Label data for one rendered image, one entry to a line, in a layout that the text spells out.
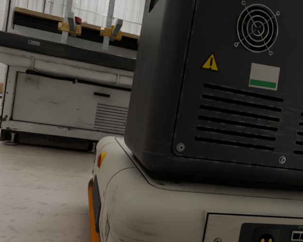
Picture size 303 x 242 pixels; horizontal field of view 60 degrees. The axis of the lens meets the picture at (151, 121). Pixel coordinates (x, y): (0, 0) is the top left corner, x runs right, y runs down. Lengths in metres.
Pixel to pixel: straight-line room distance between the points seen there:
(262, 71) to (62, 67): 1.41
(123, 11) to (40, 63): 7.75
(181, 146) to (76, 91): 1.58
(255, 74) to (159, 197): 0.28
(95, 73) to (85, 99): 0.29
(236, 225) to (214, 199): 0.05
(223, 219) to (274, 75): 0.27
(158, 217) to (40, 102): 1.68
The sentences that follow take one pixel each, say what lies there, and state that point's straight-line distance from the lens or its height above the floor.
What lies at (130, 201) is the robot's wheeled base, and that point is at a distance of 0.41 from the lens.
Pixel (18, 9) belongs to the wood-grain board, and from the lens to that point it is 2.00.
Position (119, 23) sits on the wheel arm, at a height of 0.82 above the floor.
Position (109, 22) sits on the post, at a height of 0.89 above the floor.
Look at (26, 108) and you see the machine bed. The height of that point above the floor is 0.26.
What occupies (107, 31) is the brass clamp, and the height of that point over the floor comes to 0.83.
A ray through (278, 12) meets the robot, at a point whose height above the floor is 0.61.
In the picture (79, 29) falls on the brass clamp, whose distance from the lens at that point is 1.76.
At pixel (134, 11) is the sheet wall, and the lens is 9.50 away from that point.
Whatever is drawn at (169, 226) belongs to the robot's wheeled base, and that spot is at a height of 0.25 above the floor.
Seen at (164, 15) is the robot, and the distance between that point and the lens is 0.48.
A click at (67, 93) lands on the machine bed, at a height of 0.40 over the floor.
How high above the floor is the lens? 0.41
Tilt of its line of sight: 3 degrees down
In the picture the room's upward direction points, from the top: 9 degrees clockwise
